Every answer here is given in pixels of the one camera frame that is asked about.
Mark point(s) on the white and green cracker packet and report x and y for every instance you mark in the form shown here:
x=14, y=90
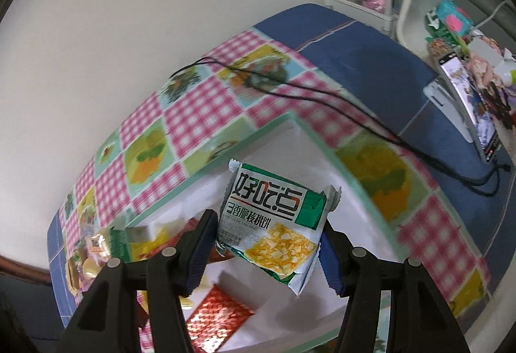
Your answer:
x=274, y=216

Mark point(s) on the clear packet with steamed cake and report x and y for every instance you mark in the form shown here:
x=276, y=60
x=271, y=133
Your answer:
x=94, y=246

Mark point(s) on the pink checked plastic tablecloth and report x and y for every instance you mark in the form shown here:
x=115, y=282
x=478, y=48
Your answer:
x=193, y=107

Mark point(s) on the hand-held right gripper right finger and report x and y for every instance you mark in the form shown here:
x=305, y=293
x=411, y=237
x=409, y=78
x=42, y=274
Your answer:
x=332, y=268

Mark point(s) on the teal box with pink print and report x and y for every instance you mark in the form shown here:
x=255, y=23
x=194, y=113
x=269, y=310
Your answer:
x=453, y=16

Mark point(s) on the shiny orange-red snack packet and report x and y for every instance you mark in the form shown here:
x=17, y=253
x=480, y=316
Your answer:
x=219, y=316

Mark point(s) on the small green carton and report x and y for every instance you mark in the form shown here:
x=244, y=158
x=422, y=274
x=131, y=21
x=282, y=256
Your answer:
x=435, y=24

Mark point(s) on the white box with mint rim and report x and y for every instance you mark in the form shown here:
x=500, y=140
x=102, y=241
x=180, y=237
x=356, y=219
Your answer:
x=282, y=143

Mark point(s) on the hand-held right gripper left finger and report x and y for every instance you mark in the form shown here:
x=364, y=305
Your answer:
x=199, y=256

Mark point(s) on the white phone stand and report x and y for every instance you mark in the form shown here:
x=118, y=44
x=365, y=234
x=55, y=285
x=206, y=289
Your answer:
x=447, y=99

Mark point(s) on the yellow snack packet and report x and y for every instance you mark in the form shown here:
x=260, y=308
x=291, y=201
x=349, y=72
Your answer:
x=147, y=244

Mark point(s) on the smartphone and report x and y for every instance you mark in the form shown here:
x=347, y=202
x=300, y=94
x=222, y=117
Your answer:
x=479, y=123

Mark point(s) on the doll figure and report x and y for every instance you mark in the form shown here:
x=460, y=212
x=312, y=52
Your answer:
x=487, y=74

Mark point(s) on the brown wooden rail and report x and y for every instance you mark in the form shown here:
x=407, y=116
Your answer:
x=20, y=268

